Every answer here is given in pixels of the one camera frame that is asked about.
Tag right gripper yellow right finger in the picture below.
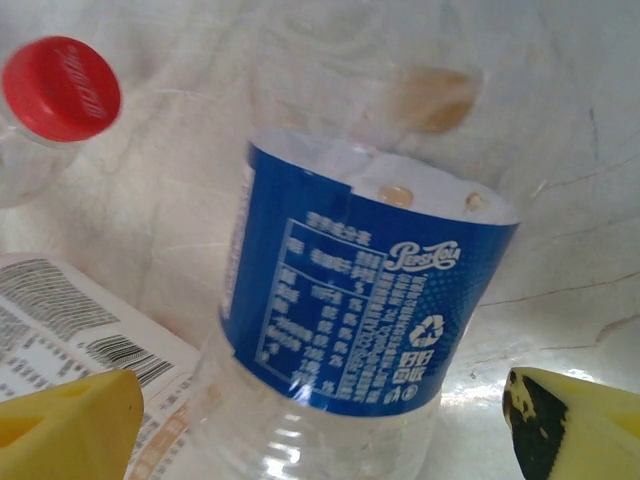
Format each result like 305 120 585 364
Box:
502 367 640 480

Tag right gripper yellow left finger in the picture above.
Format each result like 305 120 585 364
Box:
0 368 146 480

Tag blue-label Pepsi bottle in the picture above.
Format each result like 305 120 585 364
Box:
188 44 525 480

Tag long red-label red-cap bottle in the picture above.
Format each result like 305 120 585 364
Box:
0 38 124 211

